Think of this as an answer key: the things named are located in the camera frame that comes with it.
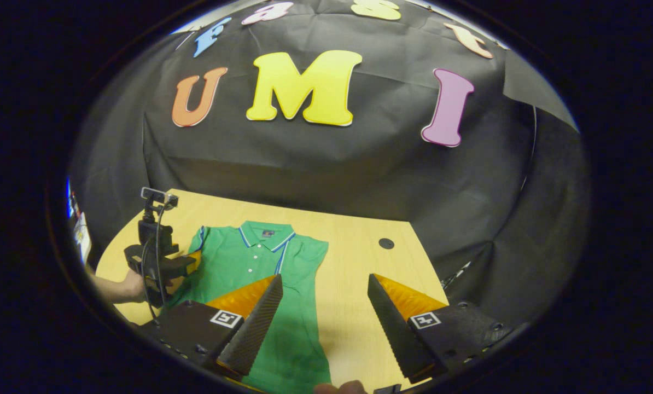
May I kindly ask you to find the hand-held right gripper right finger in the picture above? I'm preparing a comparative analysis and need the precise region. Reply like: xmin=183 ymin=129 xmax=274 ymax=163
xmin=367 ymin=273 xmax=516 ymax=384

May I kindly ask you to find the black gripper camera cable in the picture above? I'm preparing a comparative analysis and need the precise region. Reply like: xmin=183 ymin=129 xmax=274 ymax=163
xmin=141 ymin=201 xmax=175 ymax=325

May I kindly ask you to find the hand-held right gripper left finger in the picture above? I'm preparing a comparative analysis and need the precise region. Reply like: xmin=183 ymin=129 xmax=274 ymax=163
xmin=141 ymin=274 xmax=284 ymax=383

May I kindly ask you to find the green T-shirt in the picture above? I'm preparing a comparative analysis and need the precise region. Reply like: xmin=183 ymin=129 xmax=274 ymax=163
xmin=165 ymin=221 xmax=333 ymax=394

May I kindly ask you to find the black backdrop cloth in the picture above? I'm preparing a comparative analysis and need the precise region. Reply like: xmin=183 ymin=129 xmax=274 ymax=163
xmin=67 ymin=0 xmax=593 ymax=330

